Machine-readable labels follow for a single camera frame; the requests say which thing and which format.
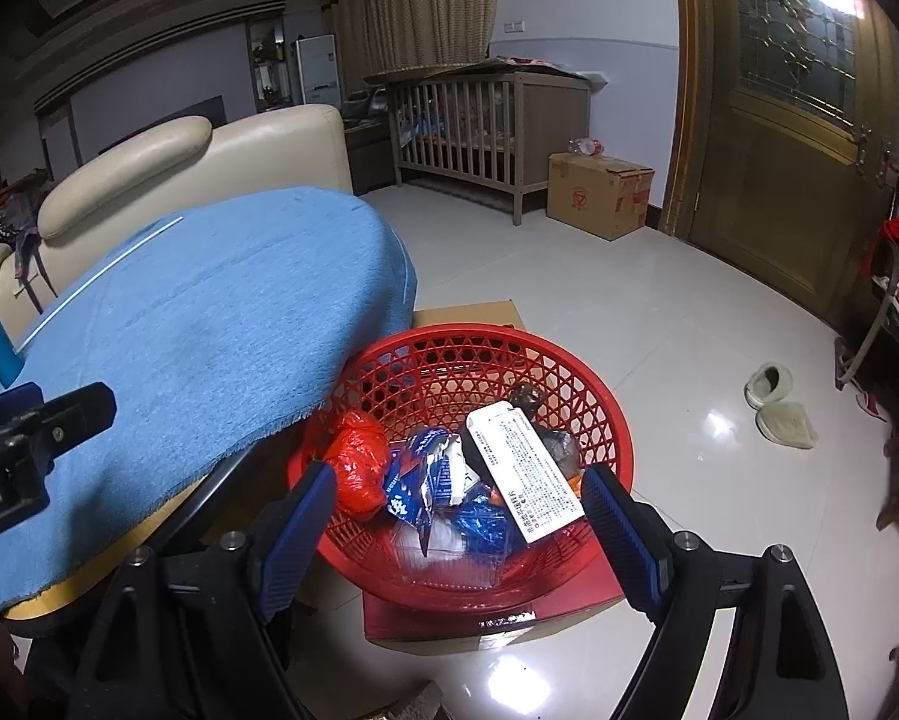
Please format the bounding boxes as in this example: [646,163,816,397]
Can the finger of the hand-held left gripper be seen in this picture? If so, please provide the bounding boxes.
[0,384,46,432]
[10,382,116,470]

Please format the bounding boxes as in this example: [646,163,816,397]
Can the brown cardboard box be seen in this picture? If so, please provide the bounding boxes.
[546,152,655,241]

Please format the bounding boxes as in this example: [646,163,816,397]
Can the black table leg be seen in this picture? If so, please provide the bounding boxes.
[0,420,323,638]

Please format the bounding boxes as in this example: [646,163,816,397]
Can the blue table cloth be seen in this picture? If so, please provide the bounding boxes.
[0,187,419,612]

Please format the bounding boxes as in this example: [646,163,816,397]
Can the white standing air conditioner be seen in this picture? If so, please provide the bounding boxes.
[294,34,343,106]

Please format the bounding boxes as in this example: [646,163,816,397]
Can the display shelf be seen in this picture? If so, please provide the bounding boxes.
[245,19,296,112]

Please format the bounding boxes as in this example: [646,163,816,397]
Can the dark bag strap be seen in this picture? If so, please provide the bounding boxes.
[10,232,56,312]

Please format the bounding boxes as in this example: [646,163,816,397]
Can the beige curtain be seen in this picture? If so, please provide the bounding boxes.
[318,0,511,83]

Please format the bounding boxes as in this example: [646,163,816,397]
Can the thin white rod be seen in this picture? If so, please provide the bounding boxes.
[14,216,184,350]

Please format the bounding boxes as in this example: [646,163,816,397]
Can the blue plastic bag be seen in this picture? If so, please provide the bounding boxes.
[449,484,526,556]

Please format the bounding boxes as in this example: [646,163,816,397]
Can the wooden crib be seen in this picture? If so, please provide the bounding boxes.
[364,60,593,226]

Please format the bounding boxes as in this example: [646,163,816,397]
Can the red plastic basket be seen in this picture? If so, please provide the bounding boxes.
[286,326,636,612]

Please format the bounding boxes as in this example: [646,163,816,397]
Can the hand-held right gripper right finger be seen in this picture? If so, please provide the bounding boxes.
[579,463,852,720]

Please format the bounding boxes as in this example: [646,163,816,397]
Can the white box with red label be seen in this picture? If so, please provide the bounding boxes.
[465,401,587,547]

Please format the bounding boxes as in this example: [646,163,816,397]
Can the dark patterned cloth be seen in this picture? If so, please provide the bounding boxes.
[0,180,49,263]

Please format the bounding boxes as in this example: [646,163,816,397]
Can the dark wall television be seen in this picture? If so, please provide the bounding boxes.
[115,95,227,137]

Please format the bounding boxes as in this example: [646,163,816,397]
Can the black plastic bag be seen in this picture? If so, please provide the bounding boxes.
[510,382,582,477]

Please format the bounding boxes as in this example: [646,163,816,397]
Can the dark low cabinet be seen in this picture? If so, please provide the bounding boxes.
[343,86,400,194]

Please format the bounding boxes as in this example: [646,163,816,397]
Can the brown wooden door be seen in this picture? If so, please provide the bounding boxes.
[660,0,899,331]

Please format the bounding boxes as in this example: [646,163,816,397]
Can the grey metal rack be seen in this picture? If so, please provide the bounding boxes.
[832,180,899,398]

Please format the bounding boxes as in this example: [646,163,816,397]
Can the blue printed snack packet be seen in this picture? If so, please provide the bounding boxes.
[384,426,469,557]

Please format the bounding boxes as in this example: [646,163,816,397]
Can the flat cardboard box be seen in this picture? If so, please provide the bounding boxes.
[198,300,625,650]

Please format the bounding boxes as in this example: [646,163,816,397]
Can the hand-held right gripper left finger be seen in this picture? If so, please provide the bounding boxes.
[67,460,340,720]

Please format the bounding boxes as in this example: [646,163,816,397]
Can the cream leather sofa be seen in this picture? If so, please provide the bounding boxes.
[0,103,355,391]

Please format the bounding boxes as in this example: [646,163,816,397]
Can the clear plastic wrapper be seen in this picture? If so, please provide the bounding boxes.
[389,517,511,590]

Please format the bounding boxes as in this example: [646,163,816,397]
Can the red plastic bag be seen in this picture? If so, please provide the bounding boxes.
[322,411,392,522]

